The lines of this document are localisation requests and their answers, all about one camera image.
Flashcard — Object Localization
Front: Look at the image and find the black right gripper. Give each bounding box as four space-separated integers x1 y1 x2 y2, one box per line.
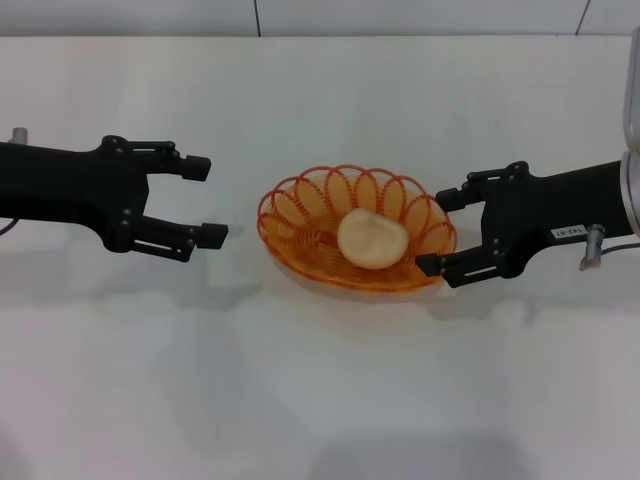
415 159 624 290

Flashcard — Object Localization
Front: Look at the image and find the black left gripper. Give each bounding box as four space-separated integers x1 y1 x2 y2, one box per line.
0 134 230 264

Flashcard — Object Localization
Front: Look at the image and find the round pale bread bun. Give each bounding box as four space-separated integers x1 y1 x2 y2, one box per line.
336 207 408 271

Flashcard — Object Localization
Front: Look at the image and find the orange wire basket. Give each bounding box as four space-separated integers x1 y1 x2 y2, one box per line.
256 163 458 294

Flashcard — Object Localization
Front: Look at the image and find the right arm connector cable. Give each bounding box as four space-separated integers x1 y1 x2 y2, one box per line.
578 224 640 272

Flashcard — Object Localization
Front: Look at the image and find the arm connector cable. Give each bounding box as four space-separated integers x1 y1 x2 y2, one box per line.
0 126 30 237
578 224 640 272

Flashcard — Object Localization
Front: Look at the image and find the left arm connector cable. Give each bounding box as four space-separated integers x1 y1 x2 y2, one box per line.
0 126 30 237

